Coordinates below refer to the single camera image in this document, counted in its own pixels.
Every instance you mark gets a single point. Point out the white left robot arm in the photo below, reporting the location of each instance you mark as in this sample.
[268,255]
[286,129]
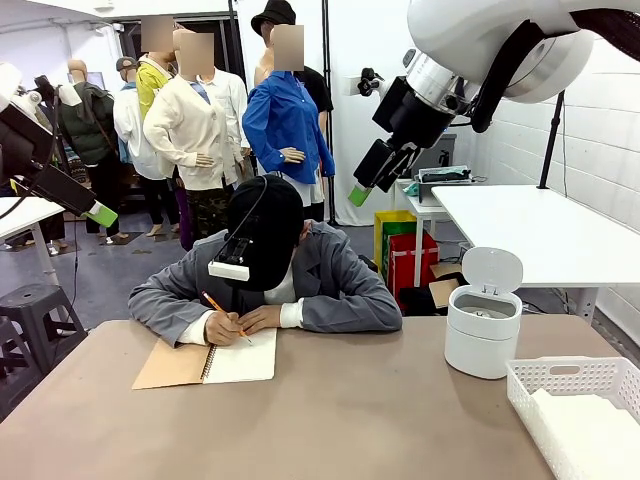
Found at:
[7,80]

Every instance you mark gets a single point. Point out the blue shirt mannequin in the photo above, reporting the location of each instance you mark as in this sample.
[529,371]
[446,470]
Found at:
[280,115]

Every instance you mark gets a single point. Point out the white shirt beige trousers mannequin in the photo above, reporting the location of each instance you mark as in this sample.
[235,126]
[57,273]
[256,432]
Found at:
[235,105]

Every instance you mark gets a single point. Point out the person in grey jacket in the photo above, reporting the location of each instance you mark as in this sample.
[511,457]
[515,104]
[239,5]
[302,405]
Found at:
[340,280]

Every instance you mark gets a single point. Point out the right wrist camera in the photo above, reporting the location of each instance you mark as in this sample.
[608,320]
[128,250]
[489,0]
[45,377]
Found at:
[367,82]

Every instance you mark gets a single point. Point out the grey cap white shirt mannequin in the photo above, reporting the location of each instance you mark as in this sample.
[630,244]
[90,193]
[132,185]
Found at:
[130,125]

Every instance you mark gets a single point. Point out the white undershirt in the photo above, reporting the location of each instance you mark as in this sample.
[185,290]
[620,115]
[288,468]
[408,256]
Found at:
[285,290]

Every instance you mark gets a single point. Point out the brown cardboard box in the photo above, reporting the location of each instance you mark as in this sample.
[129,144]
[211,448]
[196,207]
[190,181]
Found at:
[442,292]

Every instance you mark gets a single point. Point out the person's left hand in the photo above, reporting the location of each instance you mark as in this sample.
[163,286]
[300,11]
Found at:
[265,317]

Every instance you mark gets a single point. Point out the black clamp-mounted camera pole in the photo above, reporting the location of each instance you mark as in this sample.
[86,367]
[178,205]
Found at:
[550,150]

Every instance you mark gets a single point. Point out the person's right hand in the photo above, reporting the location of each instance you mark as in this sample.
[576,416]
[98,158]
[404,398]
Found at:
[222,330]

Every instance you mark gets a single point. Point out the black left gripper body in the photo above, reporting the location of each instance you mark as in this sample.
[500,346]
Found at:
[25,140]

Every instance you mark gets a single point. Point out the yellow pencil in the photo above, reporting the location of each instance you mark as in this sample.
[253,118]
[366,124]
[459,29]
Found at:
[210,300]

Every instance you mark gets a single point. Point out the person's left forearm grey sleeve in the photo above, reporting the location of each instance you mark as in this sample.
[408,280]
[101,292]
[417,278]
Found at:
[350,315]

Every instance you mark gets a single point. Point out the white perforated plastic basket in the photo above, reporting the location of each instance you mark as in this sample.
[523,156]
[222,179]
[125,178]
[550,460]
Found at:
[530,415]

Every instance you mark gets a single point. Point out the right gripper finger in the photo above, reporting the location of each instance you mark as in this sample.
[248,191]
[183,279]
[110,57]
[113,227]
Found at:
[372,162]
[402,162]

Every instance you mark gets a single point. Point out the black stand pole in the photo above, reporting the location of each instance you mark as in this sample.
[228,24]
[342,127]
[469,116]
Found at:
[232,30]
[327,50]

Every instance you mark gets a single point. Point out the grey tray with teal items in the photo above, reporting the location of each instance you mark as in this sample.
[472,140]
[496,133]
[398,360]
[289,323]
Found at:
[440,175]

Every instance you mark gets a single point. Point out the dark green jacket mannequin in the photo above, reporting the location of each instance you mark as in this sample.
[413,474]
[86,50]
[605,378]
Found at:
[85,135]

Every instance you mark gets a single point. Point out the black hat mannequin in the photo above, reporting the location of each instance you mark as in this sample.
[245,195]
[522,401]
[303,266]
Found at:
[272,12]

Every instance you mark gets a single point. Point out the head-mounted camera white box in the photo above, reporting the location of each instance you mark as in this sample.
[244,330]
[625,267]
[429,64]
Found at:
[229,271]

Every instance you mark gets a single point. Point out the spiral notebook brown cover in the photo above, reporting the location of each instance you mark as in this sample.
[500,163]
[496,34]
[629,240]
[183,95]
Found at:
[170,365]

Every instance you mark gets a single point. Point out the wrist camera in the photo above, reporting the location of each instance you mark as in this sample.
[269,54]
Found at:
[367,82]
[70,95]

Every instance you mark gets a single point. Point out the white lidded trash bin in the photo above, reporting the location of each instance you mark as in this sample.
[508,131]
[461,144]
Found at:
[480,345]

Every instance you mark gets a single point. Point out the yellow shirt mannequin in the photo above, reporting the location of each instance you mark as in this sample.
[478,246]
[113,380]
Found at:
[150,82]

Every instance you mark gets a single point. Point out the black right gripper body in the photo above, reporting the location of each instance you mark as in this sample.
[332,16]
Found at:
[410,117]

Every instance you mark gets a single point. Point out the small white table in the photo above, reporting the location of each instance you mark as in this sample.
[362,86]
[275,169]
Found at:
[425,210]

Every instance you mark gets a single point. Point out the black cap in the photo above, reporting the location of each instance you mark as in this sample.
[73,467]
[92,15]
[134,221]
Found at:
[275,225]

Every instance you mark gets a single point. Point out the green bag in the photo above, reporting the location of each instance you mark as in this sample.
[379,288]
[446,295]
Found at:
[400,227]

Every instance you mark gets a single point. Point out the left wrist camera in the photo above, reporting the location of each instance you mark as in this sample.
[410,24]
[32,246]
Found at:
[70,95]

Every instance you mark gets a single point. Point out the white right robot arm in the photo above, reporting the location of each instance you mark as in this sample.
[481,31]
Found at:
[450,25]

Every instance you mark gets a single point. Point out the yellow bag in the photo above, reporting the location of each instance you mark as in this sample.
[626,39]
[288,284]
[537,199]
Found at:
[395,216]

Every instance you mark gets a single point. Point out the person's right forearm grey sleeve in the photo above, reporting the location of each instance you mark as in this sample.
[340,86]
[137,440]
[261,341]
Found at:
[160,315]

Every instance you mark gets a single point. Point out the black plastic stool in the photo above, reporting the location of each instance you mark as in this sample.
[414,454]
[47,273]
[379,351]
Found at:
[30,297]
[10,360]

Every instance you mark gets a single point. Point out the cream cardigan mannequin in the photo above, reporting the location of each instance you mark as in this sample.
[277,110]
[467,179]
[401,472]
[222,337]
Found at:
[185,125]

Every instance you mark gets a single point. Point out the grey box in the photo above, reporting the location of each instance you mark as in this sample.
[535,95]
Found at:
[445,150]

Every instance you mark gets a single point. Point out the teal cloth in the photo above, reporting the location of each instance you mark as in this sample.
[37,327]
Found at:
[411,189]

